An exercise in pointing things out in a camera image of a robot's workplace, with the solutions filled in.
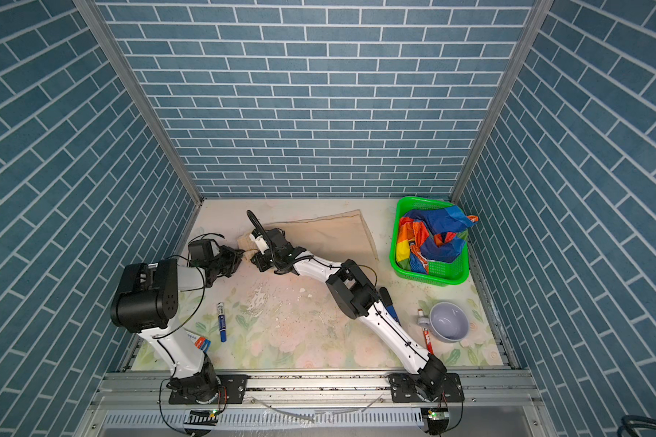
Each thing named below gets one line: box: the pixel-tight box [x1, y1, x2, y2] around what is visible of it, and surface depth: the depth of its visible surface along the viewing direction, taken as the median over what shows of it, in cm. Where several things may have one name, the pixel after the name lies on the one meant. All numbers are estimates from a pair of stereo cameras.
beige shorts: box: [236, 209, 380, 265], surface depth 110 cm
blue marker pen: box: [216, 302, 227, 344], surface depth 86 cm
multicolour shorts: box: [396, 205, 480, 275], surface depth 96 cm
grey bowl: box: [428, 301, 471, 344], surface depth 84 cm
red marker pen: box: [417, 308, 434, 356], surface depth 84 cm
